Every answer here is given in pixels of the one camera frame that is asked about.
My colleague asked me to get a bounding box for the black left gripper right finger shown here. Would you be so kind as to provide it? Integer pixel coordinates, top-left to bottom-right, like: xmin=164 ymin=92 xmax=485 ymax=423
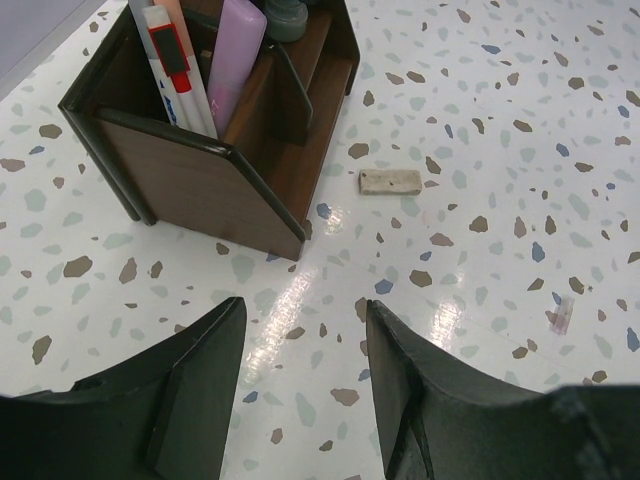
xmin=366 ymin=300 xmax=639 ymax=479

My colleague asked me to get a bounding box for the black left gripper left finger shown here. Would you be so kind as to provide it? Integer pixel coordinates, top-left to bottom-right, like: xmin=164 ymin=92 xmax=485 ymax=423
xmin=1 ymin=297 xmax=247 ymax=479

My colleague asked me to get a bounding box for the clear pink pen cap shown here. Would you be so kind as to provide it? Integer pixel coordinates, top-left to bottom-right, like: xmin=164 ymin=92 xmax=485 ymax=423
xmin=551 ymin=296 xmax=575 ymax=335

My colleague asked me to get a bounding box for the brown wooden desk organizer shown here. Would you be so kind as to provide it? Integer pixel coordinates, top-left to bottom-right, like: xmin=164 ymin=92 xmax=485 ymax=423
xmin=59 ymin=1 xmax=360 ymax=260

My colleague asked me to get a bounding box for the beige eraser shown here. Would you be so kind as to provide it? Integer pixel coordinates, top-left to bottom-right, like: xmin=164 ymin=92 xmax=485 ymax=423
xmin=358 ymin=169 xmax=423 ymax=196

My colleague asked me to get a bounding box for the red white marker pen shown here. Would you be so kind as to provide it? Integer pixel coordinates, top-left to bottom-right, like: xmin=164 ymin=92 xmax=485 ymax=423
xmin=142 ymin=5 xmax=191 ymax=130

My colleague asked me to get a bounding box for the pink highlighter marker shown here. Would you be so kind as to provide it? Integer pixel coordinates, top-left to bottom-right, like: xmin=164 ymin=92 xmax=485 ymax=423
xmin=207 ymin=0 xmax=267 ymax=137

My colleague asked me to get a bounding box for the white pen peach cap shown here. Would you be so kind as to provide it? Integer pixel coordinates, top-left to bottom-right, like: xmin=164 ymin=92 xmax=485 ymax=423
xmin=154 ymin=0 xmax=218 ymax=139

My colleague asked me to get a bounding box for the blue grey stamp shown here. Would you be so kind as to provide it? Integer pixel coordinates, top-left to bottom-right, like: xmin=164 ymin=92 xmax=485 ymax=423
xmin=263 ymin=0 xmax=309 ymax=43

